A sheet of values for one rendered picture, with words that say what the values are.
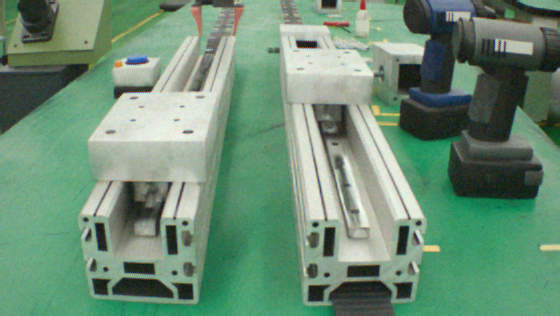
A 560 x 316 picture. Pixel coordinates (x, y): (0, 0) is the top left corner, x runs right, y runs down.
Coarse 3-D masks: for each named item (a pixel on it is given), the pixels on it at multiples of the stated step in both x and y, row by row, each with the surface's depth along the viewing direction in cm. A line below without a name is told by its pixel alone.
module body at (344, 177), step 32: (288, 128) 84; (320, 128) 82; (352, 128) 76; (288, 160) 84; (320, 160) 62; (352, 160) 73; (384, 160) 62; (320, 192) 55; (352, 192) 62; (384, 192) 56; (320, 224) 50; (352, 224) 56; (384, 224) 55; (416, 224) 51; (320, 256) 51; (352, 256) 53; (384, 256) 53; (416, 256) 52; (320, 288) 55; (416, 288) 53
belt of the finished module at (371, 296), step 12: (336, 288) 54; (348, 288) 54; (360, 288) 54; (372, 288) 54; (384, 288) 54; (336, 300) 52; (348, 300) 52; (360, 300) 52; (372, 300) 52; (384, 300) 52; (336, 312) 51; (348, 312) 51; (360, 312) 51; (372, 312) 51; (384, 312) 51
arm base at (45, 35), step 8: (56, 0) 144; (48, 8) 139; (56, 8) 143; (24, 16) 135; (32, 16) 135; (40, 16) 136; (48, 16) 138; (56, 16) 143; (24, 24) 137; (32, 24) 137; (40, 24) 137; (48, 24) 140; (24, 32) 140; (32, 32) 139; (40, 32) 140; (48, 32) 139; (24, 40) 139; (32, 40) 139; (40, 40) 140; (48, 40) 140
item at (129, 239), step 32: (192, 64) 113; (224, 64) 100; (224, 96) 92; (224, 128) 93; (96, 192) 54; (128, 192) 58; (192, 192) 54; (96, 224) 51; (128, 224) 57; (160, 224) 50; (192, 224) 50; (96, 256) 51; (128, 256) 51; (160, 256) 52; (192, 256) 51; (96, 288) 53; (128, 288) 54; (160, 288) 54; (192, 288) 55
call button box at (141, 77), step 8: (128, 64) 112; (136, 64) 111; (144, 64) 112; (152, 64) 112; (160, 64) 118; (120, 72) 110; (128, 72) 110; (136, 72) 110; (144, 72) 110; (152, 72) 110; (160, 72) 118; (120, 80) 111; (128, 80) 111; (136, 80) 111; (144, 80) 111; (152, 80) 111; (120, 88) 111; (128, 88) 111; (136, 88) 111; (144, 88) 111; (152, 88) 112; (120, 96) 112
